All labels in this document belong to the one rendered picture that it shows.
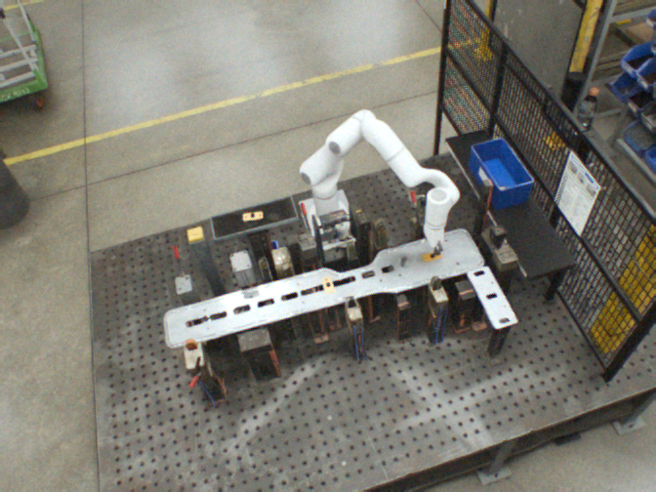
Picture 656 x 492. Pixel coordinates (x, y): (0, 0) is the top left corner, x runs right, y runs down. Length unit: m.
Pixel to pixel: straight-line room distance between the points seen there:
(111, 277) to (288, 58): 3.04
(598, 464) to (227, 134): 3.48
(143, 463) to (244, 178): 2.41
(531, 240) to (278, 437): 1.36
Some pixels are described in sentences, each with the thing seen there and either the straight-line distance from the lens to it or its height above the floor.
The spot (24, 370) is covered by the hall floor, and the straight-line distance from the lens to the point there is 3.95.
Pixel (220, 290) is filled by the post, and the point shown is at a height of 0.75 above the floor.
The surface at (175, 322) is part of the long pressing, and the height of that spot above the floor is 1.00.
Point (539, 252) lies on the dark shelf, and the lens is 2.52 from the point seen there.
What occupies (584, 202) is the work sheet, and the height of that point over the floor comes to 1.31.
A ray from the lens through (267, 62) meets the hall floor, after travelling 5.42.
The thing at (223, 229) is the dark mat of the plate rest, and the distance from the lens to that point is 2.45.
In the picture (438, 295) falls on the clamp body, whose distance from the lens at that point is 2.30.
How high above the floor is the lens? 2.98
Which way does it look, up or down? 53 degrees down
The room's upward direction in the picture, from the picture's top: 8 degrees counter-clockwise
